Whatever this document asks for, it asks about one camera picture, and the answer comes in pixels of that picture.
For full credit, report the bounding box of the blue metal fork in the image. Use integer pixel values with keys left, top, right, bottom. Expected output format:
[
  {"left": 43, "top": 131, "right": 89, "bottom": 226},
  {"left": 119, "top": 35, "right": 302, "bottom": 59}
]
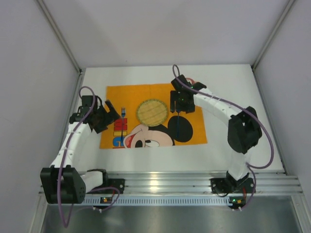
[{"left": 121, "top": 107, "right": 126, "bottom": 142}]

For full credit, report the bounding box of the pink plastic cup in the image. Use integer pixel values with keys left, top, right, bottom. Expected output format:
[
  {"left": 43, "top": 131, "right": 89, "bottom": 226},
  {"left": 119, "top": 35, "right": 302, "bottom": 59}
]
[{"left": 186, "top": 78, "right": 196, "bottom": 85}]

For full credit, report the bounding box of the yellow woven round plate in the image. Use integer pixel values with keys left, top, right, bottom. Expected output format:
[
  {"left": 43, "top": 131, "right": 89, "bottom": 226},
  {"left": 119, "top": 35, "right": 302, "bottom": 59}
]
[{"left": 136, "top": 99, "right": 169, "bottom": 127}]

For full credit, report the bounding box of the orange cartoon print cloth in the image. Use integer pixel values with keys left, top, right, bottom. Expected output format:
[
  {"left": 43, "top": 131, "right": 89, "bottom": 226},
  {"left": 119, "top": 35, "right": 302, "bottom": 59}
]
[{"left": 99, "top": 83, "right": 207, "bottom": 150}]

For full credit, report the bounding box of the blue metal spoon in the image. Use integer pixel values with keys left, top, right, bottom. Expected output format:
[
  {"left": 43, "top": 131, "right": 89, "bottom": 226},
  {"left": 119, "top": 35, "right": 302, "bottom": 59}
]
[{"left": 176, "top": 110, "right": 180, "bottom": 138}]

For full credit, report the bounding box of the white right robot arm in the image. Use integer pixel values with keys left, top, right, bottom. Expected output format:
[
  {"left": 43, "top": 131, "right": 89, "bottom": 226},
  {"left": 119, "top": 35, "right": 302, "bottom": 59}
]
[{"left": 171, "top": 75, "right": 262, "bottom": 187}]

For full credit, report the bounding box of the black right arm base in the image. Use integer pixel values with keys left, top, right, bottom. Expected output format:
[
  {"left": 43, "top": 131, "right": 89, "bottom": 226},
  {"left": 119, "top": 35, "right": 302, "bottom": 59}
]
[{"left": 210, "top": 172, "right": 256, "bottom": 197}]

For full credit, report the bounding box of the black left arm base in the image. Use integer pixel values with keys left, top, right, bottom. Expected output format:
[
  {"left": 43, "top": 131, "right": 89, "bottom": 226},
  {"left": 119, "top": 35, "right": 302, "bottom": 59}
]
[{"left": 89, "top": 178, "right": 125, "bottom": 194}]

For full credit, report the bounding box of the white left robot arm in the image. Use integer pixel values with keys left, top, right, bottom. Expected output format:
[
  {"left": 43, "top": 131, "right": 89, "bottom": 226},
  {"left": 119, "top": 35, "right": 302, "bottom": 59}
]
[{"left": 40, "top": 95, "right": 121, "bottom": 204}]

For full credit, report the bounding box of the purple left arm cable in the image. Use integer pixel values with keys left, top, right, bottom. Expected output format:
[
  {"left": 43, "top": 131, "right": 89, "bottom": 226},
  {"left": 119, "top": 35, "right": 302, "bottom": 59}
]
[{"left": 57, "top": 86, "right": 121, "bottom": 228}]

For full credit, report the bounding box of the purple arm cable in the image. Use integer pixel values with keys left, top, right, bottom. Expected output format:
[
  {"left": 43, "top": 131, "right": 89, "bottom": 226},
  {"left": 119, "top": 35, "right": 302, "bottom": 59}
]
[
  {"left": 172, "top": 64, "right": 275, "bottom": 211},
  {"left": 57, "top": 86, "right": 121, "bottom": 228}
]

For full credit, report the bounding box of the aluminium mounting rail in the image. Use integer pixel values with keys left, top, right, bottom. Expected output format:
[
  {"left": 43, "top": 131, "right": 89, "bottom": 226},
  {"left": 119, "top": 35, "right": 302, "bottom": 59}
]
[{"left": 75, "top": 172, "right": 303, "bottom": 209}]

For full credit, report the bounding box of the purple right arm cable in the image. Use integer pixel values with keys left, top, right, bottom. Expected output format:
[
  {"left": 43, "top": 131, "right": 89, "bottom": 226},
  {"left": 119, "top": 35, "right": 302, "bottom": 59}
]
[{"left": 172, "top": 64, "right": 275, "bottom": 211}]

